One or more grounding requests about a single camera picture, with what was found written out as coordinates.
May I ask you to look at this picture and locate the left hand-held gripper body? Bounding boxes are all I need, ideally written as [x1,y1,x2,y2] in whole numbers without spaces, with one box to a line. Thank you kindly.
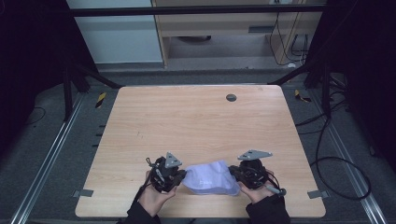
[149,151,185,193]

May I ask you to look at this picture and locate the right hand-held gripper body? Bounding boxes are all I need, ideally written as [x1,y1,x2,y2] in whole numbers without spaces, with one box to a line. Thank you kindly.
[237,149,274,190]

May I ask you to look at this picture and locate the lavender ankle sock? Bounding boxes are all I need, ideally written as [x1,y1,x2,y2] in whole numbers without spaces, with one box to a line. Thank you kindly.
[181,160,241,195]
[192,186,241,197]

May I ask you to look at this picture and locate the person's right hand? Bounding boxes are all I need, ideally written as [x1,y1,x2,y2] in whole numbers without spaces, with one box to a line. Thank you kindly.
[239,169,276,205]

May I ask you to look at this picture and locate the person's left hand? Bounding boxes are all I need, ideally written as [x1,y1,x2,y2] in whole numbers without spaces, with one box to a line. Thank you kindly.
[137,169,178,218]

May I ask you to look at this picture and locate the white cabinet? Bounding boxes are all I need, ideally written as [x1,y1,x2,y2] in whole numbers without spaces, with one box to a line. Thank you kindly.
[65,0,164,65]

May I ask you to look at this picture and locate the light wooden desk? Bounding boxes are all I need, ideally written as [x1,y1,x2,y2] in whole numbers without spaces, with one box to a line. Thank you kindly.
[150,0,327,69]

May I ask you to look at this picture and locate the black curtain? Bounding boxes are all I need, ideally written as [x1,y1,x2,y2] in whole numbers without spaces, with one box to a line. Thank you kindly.
[0,0,96,153]
[306,0,396,174]

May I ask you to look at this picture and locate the left hand-held gripper cable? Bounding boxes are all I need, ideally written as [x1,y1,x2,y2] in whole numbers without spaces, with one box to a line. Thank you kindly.
[134,157,157,203]

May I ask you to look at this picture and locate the hand-held gripper cable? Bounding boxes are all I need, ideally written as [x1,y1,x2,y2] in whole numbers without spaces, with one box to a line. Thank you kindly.
[262,169,288,198]
[134,157,157,203]

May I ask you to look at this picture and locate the right hand-held gripper cable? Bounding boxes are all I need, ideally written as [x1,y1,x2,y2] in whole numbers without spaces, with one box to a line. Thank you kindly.
[262,169,288,198]

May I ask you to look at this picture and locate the grey table edge bracket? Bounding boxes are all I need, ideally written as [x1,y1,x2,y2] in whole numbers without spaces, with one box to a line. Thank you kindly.
[306,189,330,200]
[72,189,94,198]

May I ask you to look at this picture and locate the black floor cables bundle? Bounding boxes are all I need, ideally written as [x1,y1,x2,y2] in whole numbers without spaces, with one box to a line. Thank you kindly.
[294,74,351,135]

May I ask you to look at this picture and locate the yellow-handled tool on floor right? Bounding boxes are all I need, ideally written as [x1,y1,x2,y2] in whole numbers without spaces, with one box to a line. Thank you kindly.
[294,89,312,104]

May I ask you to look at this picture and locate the yellow-handled tool on floor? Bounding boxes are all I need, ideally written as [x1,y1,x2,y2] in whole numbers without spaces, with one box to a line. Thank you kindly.
[94,91,107,109]
[294,89,312,104]

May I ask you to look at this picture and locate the aluminium floor rail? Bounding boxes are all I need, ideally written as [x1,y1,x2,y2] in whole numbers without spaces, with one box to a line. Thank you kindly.
[8,92,87,224]
[307,89,389,224]

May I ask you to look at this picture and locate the yellow-handled tool on floor left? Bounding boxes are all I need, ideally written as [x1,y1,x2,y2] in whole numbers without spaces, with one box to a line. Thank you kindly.
[94,91,107,109]

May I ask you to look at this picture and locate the black metal frame stand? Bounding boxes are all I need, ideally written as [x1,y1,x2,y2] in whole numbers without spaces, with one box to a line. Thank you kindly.
[267,57,332,119]
[62,60,124,123]

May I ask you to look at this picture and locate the looped black floor cable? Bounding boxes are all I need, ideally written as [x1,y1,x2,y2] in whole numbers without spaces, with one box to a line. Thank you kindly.
[310,116,372,201]

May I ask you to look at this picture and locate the black hanging desk cables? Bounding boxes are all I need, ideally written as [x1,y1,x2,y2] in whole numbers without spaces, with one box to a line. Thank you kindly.
[268,12,310,67]

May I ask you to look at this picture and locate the thin black floor cable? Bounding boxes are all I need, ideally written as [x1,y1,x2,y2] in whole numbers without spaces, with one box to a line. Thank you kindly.
[22,106,48,126]

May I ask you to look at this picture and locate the black horizontal frame bar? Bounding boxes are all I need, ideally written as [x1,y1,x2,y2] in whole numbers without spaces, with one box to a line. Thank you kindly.
[66,5,327,18]

